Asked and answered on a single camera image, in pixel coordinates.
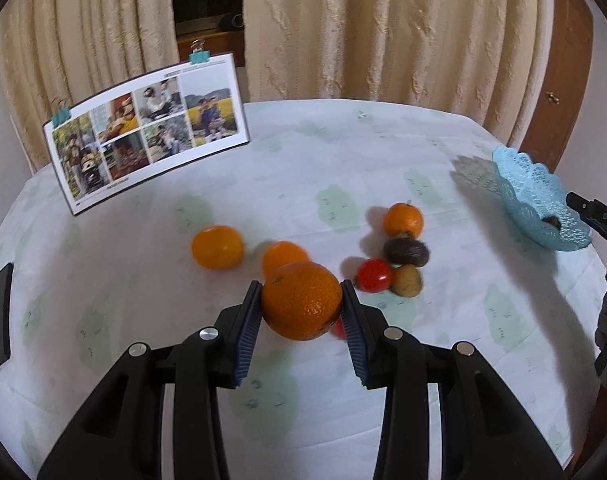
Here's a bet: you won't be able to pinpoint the red cherry tomato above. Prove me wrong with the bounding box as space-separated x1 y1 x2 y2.
355 258 395 294
332 318 346 340

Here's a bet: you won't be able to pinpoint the wooden door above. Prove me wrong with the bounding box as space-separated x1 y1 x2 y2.
519 0 593 171

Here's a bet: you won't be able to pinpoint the beige curtain left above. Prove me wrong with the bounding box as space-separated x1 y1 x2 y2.
0 0 179 170

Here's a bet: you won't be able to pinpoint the beige curtain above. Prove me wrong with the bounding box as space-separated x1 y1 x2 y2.
244 0 552 145
0 0 179 170

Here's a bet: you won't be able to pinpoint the red cherry tomato front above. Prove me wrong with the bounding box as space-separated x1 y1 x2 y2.
332 318 346 340

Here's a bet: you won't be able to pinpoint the black phone on table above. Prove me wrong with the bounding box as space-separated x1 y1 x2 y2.
0 261 15 373

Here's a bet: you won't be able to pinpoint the teal binder clip right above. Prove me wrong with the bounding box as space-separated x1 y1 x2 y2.
189 38 210 64

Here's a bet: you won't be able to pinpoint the photo collage card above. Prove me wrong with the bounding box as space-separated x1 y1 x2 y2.
43 53 250 214

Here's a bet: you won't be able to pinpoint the large rough orange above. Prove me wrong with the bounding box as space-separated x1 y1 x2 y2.
261 261 343 341

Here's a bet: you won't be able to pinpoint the dark passion fruit front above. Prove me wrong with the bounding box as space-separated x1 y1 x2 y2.
383 236 429 268

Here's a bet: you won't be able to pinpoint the light blue lace basket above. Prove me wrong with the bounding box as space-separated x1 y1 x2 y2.
492 146 592 252

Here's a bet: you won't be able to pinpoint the teal binder clip left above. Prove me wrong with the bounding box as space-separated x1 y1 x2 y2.
51 98 72 130

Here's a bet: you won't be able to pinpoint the small mandarin with stem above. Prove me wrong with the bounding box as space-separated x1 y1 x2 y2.
383 203 424 238

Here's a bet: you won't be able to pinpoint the yellow-orange citrus fruit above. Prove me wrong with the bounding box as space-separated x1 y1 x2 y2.
191 226 245 271

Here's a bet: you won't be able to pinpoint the white printed tablecloth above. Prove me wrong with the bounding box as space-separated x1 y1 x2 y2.
0 101 606 479

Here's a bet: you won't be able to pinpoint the teal binder clip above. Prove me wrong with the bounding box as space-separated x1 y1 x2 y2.
51 98 72 130
189 38 210 64

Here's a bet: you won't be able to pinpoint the red cherry tomato back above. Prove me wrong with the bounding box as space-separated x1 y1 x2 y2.
355 258 395 294

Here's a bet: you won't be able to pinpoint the beige curtain right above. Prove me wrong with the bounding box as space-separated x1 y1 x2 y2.
244 0 552 145

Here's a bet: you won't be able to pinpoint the smooth orange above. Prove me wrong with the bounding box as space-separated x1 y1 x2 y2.
261 240 310 278

